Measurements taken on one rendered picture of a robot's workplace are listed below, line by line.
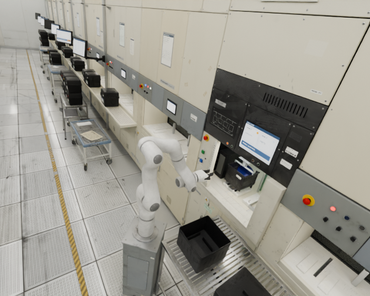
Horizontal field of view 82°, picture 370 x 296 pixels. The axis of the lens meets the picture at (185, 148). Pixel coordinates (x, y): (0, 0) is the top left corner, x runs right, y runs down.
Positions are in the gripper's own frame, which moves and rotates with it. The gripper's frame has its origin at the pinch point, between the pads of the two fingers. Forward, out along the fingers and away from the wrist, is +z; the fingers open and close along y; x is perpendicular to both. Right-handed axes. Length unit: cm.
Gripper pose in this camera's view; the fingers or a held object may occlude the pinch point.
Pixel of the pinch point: (209, 172)
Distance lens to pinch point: 177.5
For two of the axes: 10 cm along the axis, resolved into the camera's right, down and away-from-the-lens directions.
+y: 5.5, 4.8, -6.8
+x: 1.5, -8.6, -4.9
